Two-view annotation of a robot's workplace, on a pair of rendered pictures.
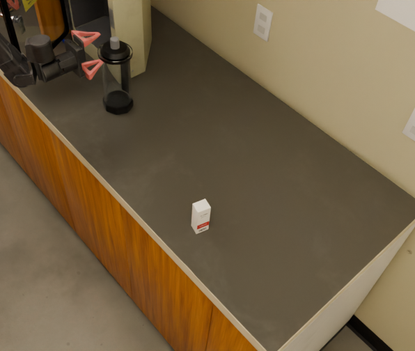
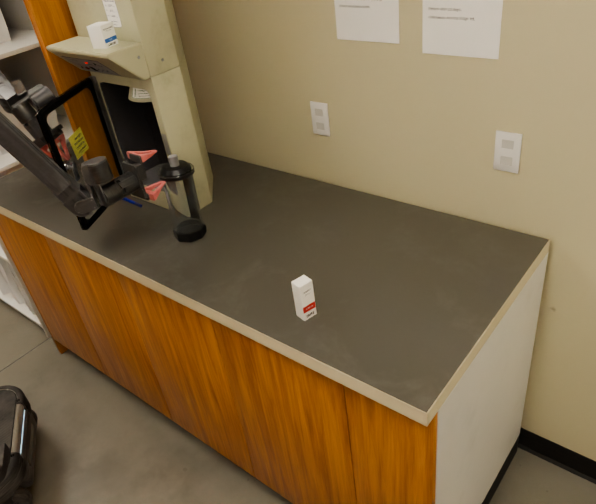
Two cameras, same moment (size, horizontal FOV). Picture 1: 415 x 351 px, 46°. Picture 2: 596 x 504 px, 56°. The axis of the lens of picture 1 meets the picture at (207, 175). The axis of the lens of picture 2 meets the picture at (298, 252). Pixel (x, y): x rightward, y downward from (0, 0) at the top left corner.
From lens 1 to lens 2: 0.39 m
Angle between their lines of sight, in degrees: 16
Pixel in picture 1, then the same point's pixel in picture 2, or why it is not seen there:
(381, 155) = (482, 206)
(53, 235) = (147, 436)
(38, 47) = (95, 165)
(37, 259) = (132, 466)
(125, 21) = (181, 145)
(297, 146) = (391, 223)
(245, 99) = (323, 199)
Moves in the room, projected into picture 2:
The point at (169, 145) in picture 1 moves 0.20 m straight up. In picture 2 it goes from (254, 254) to (241, 194)
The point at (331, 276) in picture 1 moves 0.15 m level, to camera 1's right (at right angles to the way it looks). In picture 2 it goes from (467, 322) to (531, 312)
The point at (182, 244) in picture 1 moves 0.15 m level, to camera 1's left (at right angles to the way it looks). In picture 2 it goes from (291, 333) to (229, 343)
